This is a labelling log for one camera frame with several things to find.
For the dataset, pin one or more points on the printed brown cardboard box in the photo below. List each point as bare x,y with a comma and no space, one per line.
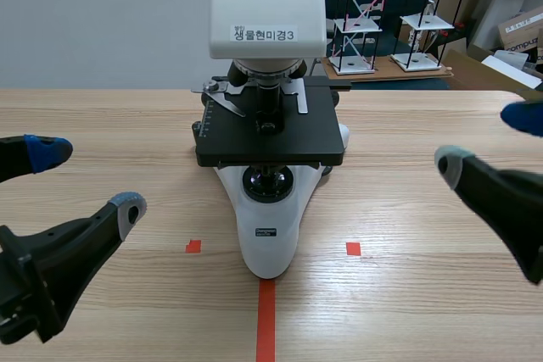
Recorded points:
522,31

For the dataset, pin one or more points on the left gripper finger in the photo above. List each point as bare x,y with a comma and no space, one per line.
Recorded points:
40,155

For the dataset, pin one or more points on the white and black microscope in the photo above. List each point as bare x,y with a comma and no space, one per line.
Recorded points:
263,6

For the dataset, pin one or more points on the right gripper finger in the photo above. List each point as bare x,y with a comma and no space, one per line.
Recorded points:
500,205
524,118

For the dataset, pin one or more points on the flat brown cardboard sheet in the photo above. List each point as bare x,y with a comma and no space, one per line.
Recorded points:
382,76

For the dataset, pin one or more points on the rod tower model with straws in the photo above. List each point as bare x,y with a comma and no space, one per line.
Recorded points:
358,25

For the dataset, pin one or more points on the rod tower model white plates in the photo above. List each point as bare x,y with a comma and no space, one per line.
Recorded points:
424,23

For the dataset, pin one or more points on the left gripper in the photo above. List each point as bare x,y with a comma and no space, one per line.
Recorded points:
23,290

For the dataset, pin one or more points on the open cardboard box white flap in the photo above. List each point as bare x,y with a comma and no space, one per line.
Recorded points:
488,67

